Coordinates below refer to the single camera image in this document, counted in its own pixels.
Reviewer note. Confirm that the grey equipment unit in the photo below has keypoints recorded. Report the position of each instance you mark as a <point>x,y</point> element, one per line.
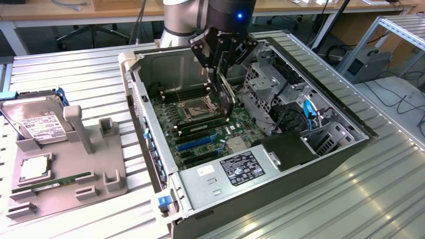
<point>367,64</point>

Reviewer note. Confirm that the office chair with star base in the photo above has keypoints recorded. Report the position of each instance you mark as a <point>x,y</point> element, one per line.
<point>94,30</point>

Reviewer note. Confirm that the metal socket cover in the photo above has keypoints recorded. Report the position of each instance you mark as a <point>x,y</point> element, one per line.
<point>210,99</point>

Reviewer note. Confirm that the small black case switch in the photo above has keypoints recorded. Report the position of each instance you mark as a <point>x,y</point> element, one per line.
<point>144,98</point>

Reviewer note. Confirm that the black RAM slot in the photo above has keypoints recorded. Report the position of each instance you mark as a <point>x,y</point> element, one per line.
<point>182,89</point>
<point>183,97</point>
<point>198,122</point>

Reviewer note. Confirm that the grey power supply unit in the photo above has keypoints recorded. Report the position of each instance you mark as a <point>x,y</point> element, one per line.
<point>215,184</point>

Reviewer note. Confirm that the thin locking lever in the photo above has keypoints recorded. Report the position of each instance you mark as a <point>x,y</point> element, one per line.
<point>177,94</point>

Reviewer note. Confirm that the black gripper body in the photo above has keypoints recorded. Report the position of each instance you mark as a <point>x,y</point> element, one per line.
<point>229,17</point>

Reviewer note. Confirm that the aluminium profile frame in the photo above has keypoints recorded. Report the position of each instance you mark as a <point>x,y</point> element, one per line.
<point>398,25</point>

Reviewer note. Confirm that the blue case latch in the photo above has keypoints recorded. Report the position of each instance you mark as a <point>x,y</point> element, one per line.
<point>163,201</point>

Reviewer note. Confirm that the GPU graphics card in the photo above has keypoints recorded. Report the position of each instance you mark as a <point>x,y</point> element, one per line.
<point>225,99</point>

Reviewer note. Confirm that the hard disk with blue rails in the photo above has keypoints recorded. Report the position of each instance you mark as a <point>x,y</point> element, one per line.
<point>40,117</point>

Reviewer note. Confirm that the CPU chip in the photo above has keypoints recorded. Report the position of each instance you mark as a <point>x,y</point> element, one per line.
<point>33,168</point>

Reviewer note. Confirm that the long wooden desk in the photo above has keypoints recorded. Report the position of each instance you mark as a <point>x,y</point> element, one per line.
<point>281,7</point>

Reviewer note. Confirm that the installed RAM stick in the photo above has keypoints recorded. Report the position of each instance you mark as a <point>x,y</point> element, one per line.
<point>202,128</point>

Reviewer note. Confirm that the wooden desk with white frame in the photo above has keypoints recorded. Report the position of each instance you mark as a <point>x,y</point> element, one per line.
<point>33,12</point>

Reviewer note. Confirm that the silver chipset heatsink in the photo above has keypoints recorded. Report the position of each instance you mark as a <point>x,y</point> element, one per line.
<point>237,145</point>

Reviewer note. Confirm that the black office chair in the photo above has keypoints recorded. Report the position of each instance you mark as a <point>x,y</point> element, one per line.
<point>285,18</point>

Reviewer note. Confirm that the blue expansion slot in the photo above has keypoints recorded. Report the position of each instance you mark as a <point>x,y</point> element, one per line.
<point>197,144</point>

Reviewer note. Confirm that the green motherboard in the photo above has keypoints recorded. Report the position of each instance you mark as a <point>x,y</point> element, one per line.
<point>231,129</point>

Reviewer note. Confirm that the black stand pole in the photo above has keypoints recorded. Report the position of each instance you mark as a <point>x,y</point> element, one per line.
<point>330,25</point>

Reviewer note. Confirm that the grey parts rack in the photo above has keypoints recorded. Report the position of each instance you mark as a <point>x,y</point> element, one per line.
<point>65,161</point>

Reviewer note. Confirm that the silver metal disk bay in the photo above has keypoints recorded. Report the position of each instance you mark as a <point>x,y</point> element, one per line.
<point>262,82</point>

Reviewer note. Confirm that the black plastic cover box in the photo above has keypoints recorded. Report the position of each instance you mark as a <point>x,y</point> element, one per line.
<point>287,152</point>

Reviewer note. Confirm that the open black PC case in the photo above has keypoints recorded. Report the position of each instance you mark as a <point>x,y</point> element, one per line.
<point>298,189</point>

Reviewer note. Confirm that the long black expansion slot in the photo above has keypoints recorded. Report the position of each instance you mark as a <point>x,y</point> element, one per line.
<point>193,138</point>

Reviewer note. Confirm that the green RAM stick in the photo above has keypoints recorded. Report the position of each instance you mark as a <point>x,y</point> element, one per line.
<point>64,180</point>

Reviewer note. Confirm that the CPU socket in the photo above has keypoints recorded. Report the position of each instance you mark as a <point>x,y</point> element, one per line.
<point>195,109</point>

